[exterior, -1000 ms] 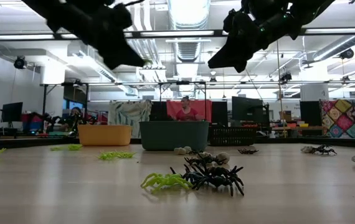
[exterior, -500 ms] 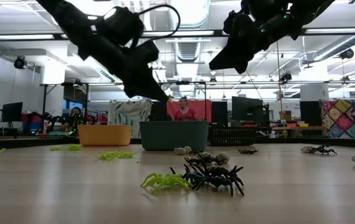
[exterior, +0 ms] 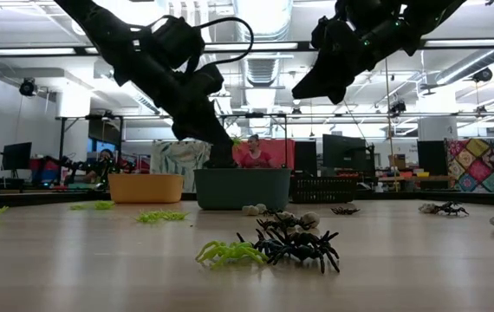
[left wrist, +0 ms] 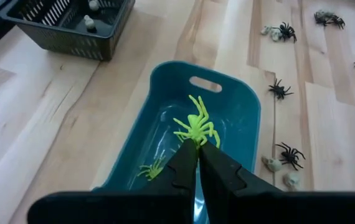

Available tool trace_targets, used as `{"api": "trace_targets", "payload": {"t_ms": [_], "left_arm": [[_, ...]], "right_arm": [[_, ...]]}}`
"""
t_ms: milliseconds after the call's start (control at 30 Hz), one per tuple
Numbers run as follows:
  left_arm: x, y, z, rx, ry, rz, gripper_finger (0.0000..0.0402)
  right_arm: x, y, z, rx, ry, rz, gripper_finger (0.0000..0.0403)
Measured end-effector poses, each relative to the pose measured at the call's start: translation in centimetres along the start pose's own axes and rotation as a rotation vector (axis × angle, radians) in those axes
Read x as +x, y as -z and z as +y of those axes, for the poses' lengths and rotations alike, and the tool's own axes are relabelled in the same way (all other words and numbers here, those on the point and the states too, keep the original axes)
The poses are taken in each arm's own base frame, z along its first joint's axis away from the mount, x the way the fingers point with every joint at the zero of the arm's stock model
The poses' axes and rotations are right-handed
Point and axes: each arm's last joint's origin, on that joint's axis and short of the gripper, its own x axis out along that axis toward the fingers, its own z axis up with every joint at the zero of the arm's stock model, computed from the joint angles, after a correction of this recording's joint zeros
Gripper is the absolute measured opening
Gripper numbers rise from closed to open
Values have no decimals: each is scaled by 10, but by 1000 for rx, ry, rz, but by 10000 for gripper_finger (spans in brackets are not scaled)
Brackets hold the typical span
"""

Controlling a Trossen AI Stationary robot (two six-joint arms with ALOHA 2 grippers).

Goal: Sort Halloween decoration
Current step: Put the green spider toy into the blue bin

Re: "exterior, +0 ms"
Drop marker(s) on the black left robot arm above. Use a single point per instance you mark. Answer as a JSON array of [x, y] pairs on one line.
[[95, 21]]

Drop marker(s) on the wooden desk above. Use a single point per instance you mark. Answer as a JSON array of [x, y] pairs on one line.
[[416, 178]]

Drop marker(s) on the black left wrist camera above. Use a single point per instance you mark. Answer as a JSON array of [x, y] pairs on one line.
[[177, 41]]

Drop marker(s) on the black metal rack frame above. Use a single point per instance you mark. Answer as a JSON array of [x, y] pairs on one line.
[[61, 138]]

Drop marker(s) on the person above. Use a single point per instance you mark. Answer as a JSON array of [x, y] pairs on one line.
[[105, 162], [255, 158]]

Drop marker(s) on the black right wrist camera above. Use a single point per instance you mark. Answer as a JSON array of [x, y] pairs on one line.
[[329, 32]]

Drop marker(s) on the black beam with light strips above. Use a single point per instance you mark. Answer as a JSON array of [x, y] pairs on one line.
[[21, 51]]

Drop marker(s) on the red fabric backdrop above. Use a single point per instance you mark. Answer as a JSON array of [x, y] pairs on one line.
[[281, 151]]

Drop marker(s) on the black ceiling spotlight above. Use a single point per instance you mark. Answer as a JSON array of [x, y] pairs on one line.
[[398, 107], [483, 74], [28, 87]]

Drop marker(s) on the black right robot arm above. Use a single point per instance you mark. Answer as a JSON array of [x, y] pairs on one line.
[[433, 17]]

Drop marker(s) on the leaf print curtain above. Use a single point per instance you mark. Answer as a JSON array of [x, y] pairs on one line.
[[180, 162]]

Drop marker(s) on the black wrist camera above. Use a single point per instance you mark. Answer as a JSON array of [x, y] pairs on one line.
[[329, 32], [177, 41]]

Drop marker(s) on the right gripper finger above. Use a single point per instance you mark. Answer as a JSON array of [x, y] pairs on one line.
[[329, 80]]

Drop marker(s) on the colourful patchwork quilt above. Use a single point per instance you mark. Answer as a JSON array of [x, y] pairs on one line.
[[483, 164]]

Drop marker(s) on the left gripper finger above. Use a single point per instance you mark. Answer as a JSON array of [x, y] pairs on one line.
[[219, 151]]

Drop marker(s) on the orange plastic bin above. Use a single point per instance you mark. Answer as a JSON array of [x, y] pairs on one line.
[[145, 188]]

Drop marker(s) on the teal plastic bin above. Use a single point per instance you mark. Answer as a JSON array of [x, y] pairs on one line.
[[242, 190]]

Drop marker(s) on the black aluminium table frame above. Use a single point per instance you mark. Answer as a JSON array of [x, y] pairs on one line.
[[34, 200]]

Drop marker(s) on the cardboard box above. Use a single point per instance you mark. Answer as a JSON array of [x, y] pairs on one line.
[[398, 161]]

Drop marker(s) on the black computer monitor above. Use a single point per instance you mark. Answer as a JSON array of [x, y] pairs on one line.
[[431, 156], [344, 151], [305, 154], [17, 156]]

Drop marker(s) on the black plastic toy spider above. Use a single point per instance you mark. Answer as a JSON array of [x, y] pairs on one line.
[[303, 249], [344, 211], [284, 224], [271, 212], [450, 209]]

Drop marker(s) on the black mesh plastic basket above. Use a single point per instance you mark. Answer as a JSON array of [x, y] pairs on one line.
[[323, 190]]

